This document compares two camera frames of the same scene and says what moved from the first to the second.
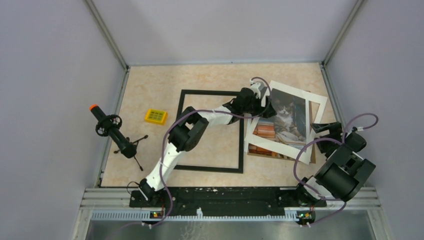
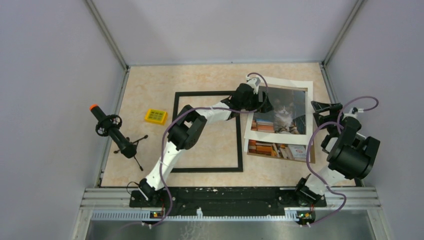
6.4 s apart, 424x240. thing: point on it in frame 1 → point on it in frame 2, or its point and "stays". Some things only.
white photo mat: (296, 151) → (290, 138)
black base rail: (227, 200) stays
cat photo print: (288, 126) stays
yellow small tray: (156, 116) stays
